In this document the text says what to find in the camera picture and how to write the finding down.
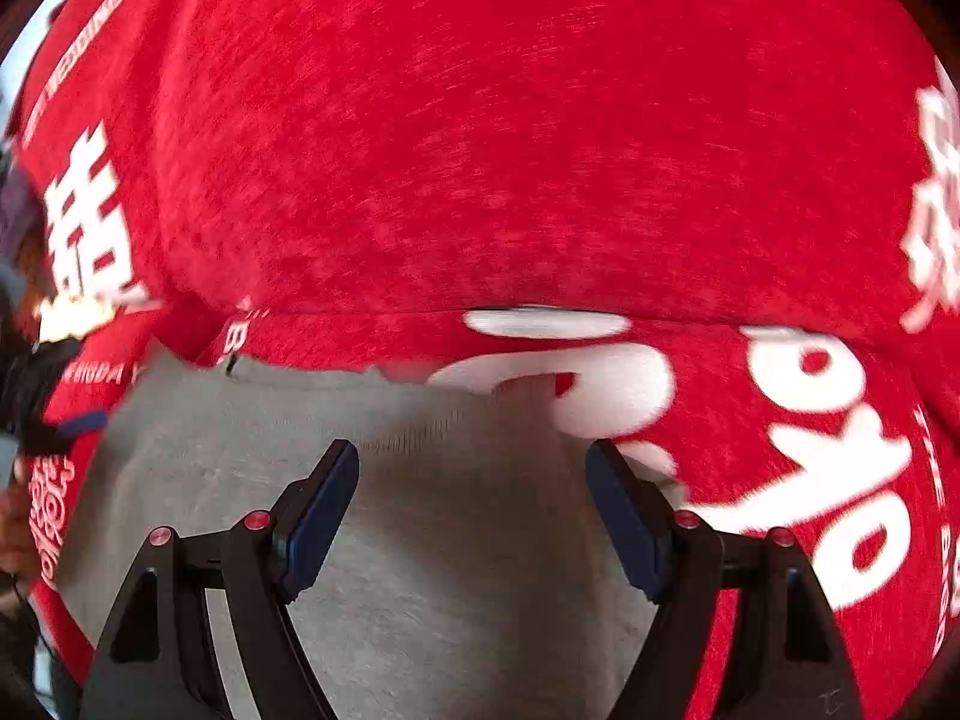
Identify grey knit garment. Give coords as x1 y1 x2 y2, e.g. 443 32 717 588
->
57 351 652 718

